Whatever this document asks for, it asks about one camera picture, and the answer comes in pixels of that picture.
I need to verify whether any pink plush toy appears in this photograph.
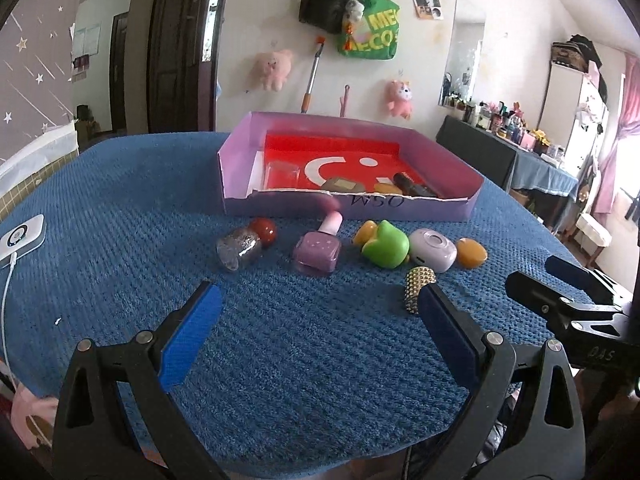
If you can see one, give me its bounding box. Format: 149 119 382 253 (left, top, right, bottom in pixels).
250 49 294 92
386 80 413 120

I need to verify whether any photo poster on wall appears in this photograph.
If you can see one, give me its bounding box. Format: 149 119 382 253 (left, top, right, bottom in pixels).
412 0 442 21

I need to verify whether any white charger puck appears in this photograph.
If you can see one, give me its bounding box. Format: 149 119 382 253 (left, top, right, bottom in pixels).
0 214 46 268

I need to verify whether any purple nail polish bottle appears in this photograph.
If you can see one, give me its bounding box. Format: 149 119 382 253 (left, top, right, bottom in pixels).
293 211 343 275

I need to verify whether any blue textured table cloth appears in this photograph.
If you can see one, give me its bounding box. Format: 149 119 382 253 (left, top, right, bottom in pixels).
1 132 586 479

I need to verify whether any mop with orange grip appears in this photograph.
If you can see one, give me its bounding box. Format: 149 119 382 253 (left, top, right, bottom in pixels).
300 36 326 114

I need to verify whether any green tote bag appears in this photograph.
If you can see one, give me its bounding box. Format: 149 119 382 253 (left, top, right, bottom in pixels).
337 0 399 61

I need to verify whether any wall mirror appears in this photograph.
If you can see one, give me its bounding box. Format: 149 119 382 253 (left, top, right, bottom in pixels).
439 0 486 107

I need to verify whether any orange round puck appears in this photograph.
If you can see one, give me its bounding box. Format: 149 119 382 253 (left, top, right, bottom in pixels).
374 183 404 196
456 237 488 269

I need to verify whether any small white plush keychain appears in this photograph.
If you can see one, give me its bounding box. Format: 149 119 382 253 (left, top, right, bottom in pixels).
344 0 366 25

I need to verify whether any pink plush toy right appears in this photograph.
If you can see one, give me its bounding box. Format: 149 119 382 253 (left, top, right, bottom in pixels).
386 80 413 120

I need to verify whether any side table with blue cloth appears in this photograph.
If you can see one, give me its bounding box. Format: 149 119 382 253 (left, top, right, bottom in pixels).
435 114 580 212

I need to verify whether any dark wooden door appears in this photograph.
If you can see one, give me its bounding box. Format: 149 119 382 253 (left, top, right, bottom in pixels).
146 0 226 133

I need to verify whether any pink curtain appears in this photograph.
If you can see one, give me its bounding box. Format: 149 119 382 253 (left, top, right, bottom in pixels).
592 53 639 217

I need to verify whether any pink round gadget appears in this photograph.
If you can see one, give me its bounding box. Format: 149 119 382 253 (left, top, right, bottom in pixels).
409 228 457 273

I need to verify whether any red Miniso paper liner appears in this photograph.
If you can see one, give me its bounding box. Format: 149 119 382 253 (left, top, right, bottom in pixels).
260 130 441 197

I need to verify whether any white charger cable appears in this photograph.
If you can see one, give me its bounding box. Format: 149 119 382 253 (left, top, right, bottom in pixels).
0 251 22 396

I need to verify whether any pink plush toy left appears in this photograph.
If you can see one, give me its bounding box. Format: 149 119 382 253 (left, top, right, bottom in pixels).
250 49 294 92

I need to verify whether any cosmetics clutter on table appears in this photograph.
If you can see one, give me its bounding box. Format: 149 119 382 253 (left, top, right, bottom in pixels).
436 101 554 164

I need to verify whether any bag on wardrobe top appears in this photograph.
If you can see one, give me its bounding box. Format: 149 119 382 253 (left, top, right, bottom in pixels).
551 35 602 73

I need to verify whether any gold studded cylinder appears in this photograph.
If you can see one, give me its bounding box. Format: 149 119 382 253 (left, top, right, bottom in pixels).
404 266 436 315

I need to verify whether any black backpack on wall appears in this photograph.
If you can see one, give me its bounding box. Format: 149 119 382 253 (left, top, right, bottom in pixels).
298 0 349 35

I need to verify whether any green and orange toy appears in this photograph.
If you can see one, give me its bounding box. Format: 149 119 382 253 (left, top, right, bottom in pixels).
352 220 410 270

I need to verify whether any glitter bottle with red cap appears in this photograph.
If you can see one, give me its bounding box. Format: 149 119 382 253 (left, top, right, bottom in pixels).
216 218 278 272

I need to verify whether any brown square compact case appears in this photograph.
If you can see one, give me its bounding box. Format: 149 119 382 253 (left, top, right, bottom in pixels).
320 177 367 194

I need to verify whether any white wardrobe cabinet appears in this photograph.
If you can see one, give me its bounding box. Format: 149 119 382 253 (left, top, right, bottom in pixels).
538 63 608 177

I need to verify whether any star patterned curtain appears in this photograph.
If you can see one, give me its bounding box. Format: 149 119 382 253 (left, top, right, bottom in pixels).
0 0 79 162

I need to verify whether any purple cardboard tray box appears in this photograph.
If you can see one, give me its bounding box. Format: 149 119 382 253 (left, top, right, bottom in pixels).
217 112 484 221

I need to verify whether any clear plastic cup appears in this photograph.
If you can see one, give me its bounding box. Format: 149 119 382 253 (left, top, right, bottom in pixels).
264 160 300 190

